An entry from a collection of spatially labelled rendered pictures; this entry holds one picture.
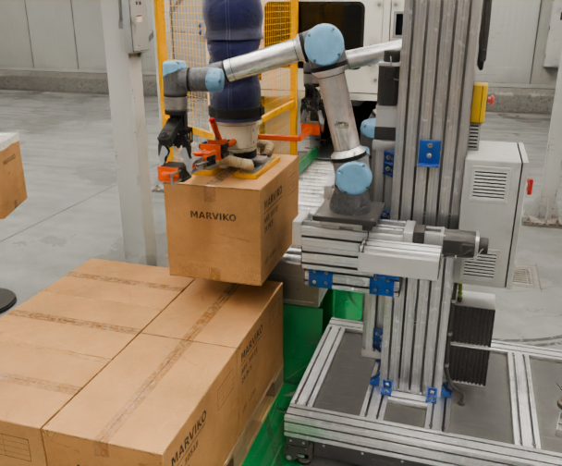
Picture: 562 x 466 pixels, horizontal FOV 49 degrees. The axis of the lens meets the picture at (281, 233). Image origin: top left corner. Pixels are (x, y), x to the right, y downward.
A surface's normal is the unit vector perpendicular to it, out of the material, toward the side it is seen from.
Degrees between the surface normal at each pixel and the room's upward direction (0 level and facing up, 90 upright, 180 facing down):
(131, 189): 88
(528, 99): 90
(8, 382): 0
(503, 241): 90
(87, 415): 0
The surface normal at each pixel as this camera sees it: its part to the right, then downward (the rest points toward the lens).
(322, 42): -0.11, 0.22
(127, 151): -0.29, 0.33
